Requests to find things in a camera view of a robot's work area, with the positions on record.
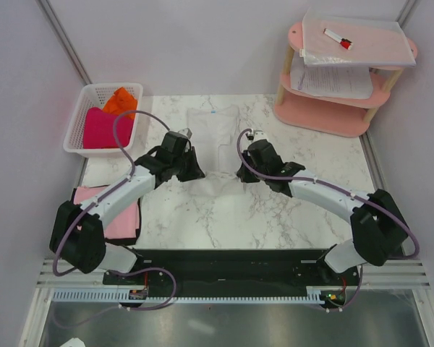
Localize white t shirt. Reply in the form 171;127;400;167
187;105;245;197

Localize pink t shirt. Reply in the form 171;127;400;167
72;184;140;240

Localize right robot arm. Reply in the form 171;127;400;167
237;140;409;285

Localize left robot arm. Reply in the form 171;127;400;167
49;131;205;284

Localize orange t shirt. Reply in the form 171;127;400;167
102;87;137;119

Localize magenta folded t shirt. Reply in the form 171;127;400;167
82;108;134;149

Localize pink three tier shelf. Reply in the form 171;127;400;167
274;21;417;137

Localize white plastic basket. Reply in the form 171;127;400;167
63;82;143;158

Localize printed paper sheets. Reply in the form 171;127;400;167
289;66;373;100

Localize translucent document folder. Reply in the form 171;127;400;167
301;10;416;67

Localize red white marker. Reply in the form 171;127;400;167
323;28;353;51

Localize white crumpled paper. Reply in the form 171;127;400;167
60;338;85;347

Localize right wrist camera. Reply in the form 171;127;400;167
246;129;268;143

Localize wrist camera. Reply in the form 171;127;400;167
178;128;192;140
246;129;268;143

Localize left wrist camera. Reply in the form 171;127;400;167
178;128;192;140

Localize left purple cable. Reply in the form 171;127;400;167
50;110;178;329

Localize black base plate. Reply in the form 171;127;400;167
60;248;408;294

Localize white slotted cable duct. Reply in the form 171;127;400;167
51;288;326;304

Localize aluminium rail frame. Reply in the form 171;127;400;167
20;258;434;347

